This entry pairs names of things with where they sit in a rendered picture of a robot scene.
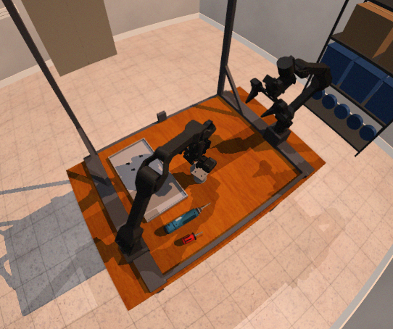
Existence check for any grey cylindrical spool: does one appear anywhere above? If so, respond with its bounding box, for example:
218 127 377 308
194 176 207 183

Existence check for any tan bracket with holes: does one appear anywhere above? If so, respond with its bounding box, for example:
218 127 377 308
190 161 209 181

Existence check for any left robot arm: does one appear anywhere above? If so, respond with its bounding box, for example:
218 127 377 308
262 55 332 135

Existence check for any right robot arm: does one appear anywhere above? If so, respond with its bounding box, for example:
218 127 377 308
115 120 216 256

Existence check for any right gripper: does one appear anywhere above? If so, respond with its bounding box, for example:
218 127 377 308
179 145 217 173

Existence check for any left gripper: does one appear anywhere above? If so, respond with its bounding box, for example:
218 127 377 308
245 78 288 117

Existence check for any blue cordless screwdriver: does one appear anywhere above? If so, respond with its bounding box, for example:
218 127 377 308
164 203 210 234

